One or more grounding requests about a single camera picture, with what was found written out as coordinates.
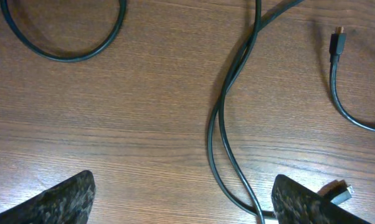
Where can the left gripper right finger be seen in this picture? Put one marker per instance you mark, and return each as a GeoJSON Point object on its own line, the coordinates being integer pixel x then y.
{"type": "Point", "coordinates": [294, 203]}

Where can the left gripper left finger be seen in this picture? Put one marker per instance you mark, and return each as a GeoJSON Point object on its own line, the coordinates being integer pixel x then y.
{"type": "Point", "coordinates": [70, 201]}

